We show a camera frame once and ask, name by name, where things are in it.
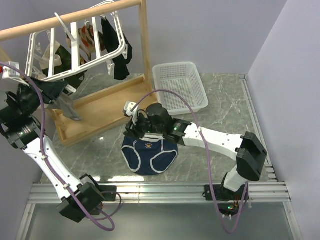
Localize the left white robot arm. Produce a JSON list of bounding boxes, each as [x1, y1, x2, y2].
[[0, 77, 115, 232]]

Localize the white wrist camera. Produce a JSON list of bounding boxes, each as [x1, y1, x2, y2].
[[123, 101, 139, 125], [2, 61, 26, 84]]

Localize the white plastic clip hanger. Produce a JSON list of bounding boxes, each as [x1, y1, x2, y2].
[[25, 11, 128, 95]]

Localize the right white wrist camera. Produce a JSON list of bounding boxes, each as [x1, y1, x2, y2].
[[123, 101, 139, 125]]

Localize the orange patterned hanging sock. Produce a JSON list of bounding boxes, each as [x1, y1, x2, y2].
[[78, 21, 96, 53]]

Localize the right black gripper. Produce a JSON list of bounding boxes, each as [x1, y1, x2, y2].
[[123, 112, 165, 142]]

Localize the olive green hanging underwear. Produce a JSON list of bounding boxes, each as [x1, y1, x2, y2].
[[39, 41, 87, 89]]

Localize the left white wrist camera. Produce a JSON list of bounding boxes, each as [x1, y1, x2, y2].
[[2, 61, 26, 84]]

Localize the grey hanging underwear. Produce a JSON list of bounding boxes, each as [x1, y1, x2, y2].
[[50, 93, 81, 121]]

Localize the navy blue white-trimmed underwear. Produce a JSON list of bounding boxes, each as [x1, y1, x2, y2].
[[121, 136, 179, 176]]

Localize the striped hanging sock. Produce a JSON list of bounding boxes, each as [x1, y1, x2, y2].
[[66, 35, 92, 65]]

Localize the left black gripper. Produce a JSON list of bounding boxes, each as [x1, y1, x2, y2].
[[14, 76, 68, 117]]

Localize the wooden clothes rack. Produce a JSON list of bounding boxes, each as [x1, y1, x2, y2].
[[0, 0, 152, 146]]

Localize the white plastic basket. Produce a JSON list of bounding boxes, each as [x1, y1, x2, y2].
[[152, 62, 209, 116]]

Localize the aluminium mounting rail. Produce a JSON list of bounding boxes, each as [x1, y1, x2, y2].
[[27, 181, 291, 204]]

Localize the right aluminium side rail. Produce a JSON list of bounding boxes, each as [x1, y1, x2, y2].
[[239, 74, 279, 182]]

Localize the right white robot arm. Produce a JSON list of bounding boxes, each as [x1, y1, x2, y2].
[[123, 101, 268, 202]]

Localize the black hanging underwear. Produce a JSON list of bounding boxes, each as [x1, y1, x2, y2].
[[101, 18, 133, 81]]

